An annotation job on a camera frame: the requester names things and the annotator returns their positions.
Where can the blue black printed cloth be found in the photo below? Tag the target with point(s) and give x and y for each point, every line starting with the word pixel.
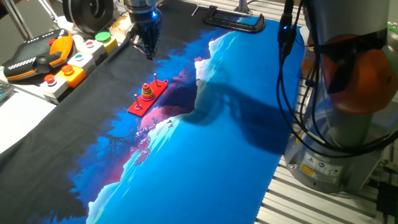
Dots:
pixel 202 171

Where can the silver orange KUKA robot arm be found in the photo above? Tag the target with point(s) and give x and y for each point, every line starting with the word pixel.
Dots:
pixel 348 140

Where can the black round spool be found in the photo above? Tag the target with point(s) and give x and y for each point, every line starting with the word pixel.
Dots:
pixel 88 15

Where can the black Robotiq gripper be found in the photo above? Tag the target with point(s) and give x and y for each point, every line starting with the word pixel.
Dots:
pixel 146 24

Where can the grey metal bar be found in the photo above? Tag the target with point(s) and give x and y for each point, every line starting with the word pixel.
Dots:
pixel 48 9
pixel 18 20

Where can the white box red button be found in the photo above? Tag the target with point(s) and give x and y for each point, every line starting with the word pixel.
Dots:
pixel 91 48
pixel 54 87

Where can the grey keyboard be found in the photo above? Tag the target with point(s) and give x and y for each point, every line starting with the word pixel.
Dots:
pixel 4 90

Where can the white paper sheet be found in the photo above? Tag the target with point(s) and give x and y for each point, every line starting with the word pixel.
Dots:
pixel 21 118

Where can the large orange Hanoi disc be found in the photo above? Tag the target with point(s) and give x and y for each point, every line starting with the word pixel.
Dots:
pixel 148 96

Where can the black orange teach pendant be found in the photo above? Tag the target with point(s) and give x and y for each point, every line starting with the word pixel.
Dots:
pixel 34 56

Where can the largest pink Hanoi disc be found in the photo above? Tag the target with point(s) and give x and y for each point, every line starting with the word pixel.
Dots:
pixel 148 99

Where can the red Hanoi base with pegs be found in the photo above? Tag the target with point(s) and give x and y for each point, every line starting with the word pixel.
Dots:
pixel 142 109

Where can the yellow white warning label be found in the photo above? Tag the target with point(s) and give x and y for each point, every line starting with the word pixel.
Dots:
pixel 320 168

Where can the silver metal post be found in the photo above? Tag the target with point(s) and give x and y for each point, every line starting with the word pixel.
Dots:
pixel 242 7

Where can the tan cardboard box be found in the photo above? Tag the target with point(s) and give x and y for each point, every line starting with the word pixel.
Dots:
pixel 119 28

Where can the black box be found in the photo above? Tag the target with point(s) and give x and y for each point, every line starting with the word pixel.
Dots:
pixel 387 199

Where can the white box green button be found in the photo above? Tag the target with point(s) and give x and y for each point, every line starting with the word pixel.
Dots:
pixel 81 60

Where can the small metal hex key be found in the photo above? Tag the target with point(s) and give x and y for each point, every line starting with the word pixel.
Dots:
pixel 195 11

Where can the yellow box green button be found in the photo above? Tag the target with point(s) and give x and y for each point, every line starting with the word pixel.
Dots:
pixel 107 42

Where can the orange box orange button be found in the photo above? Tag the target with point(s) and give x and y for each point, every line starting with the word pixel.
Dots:
pixel 73 76

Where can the black C-clamp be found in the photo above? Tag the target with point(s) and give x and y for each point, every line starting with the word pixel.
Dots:
pixel 233 23

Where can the green Hanoi disc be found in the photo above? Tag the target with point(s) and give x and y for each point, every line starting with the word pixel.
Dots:
pixel 146 92

